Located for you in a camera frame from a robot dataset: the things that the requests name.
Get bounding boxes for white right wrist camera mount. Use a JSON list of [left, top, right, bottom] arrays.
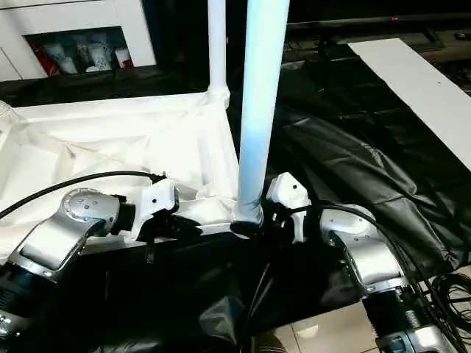
[[266, 171, 311, 244]]

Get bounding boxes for tangled black floor cables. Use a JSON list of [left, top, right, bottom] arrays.
[[428, 272, 471, 353]]

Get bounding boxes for dark robot right foot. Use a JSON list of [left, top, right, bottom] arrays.
[[249, 329, 292, 353]]

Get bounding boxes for black cabinet with gold label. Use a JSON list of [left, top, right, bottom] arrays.
[[143, 0, 471, 41]]

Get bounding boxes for red bottle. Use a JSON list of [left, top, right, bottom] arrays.
[[35, 43, 60, 77]]

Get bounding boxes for black work mat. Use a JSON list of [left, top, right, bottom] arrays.
[[0, 43, 471, 353]]

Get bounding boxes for white plastic table leg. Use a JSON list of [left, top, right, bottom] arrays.
[[0, 98, 20, 125], [230, 0, 291, 226], [207, 0, 232, 108]]

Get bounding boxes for white flat board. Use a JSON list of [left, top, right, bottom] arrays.
[[347, 35, 471, 152]]

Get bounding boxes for black left wrist camera cable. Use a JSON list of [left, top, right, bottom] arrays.
[[0, 170, 167, 218]]

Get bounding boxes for white display cabinet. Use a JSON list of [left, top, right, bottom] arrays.
[[0, 0, 158, 82]]

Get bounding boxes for white blue patterned jar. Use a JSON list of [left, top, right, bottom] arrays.
[[88, 40, 112, 73]]

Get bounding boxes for white plastic table top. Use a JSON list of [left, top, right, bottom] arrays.
[[0, 91, 265, 255]]

